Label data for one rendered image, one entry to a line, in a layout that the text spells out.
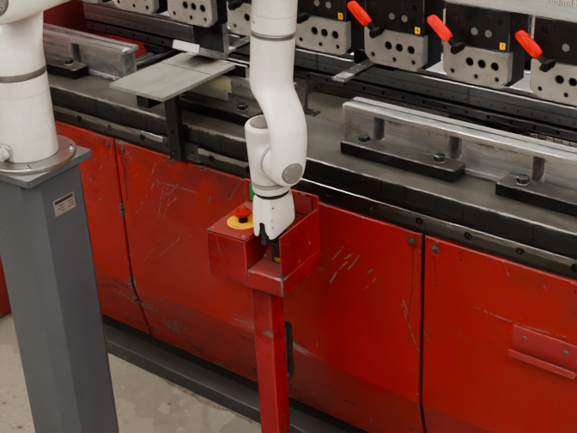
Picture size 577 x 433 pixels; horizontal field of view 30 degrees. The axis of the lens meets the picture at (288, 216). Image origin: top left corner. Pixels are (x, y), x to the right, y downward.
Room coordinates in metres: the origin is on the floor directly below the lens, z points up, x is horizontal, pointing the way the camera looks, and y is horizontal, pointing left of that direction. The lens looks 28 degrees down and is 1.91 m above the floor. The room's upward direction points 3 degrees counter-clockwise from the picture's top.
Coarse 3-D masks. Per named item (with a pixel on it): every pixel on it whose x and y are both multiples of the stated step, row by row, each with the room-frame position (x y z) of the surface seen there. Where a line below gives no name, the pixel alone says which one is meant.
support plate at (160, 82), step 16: (160, 64) 2.58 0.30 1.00; (176, 64) 2.58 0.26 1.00; (192, 64) 2.57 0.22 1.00; (208, 64) 2.57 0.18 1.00; (224, 64) 2.56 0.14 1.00; (128, 80) 2.48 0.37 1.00; (144, 80) 2.48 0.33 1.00; (160, 80) 2.47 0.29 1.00; (176, 80) 2.47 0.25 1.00; (192, 80) 2.46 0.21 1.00; (208, 80) 2.48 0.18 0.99; (144, 96) 2.39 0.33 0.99; (160, 96) 2.36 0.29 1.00
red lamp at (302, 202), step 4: (296, 196) 2.15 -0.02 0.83; (300, 196) 2.15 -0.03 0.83; (304, 196) 2.14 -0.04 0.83; (296, 200) 2.15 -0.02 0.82; (300, 200) 2.15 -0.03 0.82; (304, 200) 2.14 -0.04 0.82; (308, 200) 2.13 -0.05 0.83; (296, 204) 2.15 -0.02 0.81; (300, 204) 2.15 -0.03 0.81; (304, 204) 2.14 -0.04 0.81; (308, 204) 2.13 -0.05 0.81; (296, 208) 2.15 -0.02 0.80; (300, 208) 2.15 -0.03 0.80; (304, 208) 2.14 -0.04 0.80; (308, 208) 2.13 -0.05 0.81; (300, 212) 2.15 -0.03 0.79; (304, 212) 2.14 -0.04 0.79; (308, 212) 2.13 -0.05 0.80
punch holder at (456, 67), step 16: (448, 16) 2.15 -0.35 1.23; (464, 16) 2.12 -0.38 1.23; (480, 16) 2.10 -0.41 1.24; (496, 16) 2.08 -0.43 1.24; (512, 16) 2.06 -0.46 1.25; (528, 16) 2.12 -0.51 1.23; (464, 32) 2.12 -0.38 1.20; (480, 32) 2.10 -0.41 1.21; (496, 32) 2.08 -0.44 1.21; (512, 32) 2.06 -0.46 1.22; (448, 48) 2.14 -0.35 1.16; (480, 48) 2.10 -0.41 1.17; (496, 48) 2.07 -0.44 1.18; (512, 48) 2.07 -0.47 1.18; (448, 64) 2.14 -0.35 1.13; (464, 64) 2.12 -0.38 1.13; (480, 64) 2.10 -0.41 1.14; (496, 64) 2.09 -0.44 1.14; (512, 64) 2.07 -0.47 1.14; (464, 80) 2.12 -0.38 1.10; (480, 80) 2.09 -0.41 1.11; (496, 80) 2.07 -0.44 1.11; (512, 80) 2.08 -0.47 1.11
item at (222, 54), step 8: (224, 24) 2.59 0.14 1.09; (200, 32) 2.64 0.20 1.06; (208, 32) 2.62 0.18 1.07; (216, 32) 2.60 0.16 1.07; (224, 32) 2.59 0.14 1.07; (200, 40) 2.64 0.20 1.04; (208, 40) 2.62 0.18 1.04; (216, 40) 2.60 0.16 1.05; (224, 40) 2.59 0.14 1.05; (200, 48) 2.65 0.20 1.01; (208, 48) 2.62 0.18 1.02; (216, 48) 2.60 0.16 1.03; (224, 48) 2.59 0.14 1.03; (216, 56) 2.62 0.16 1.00; (224, 56) 2.60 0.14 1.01
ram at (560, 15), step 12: (444, 0) 2.16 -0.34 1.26; (456, 0) 2.14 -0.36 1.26; (468, 0) 2.12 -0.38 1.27; (480, 0) 2.10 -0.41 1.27; (492, 0) 2.09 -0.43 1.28; (504, 0) 2.07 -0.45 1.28; (516, 0) 2.05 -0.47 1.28; (528, 0) 2.04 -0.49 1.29; (528, 12) 2.04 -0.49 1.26; (540, 12) 2.02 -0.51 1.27; (552, 12) 2.00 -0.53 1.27; (564, 12) 1.99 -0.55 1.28; (576, 12) 1.97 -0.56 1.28
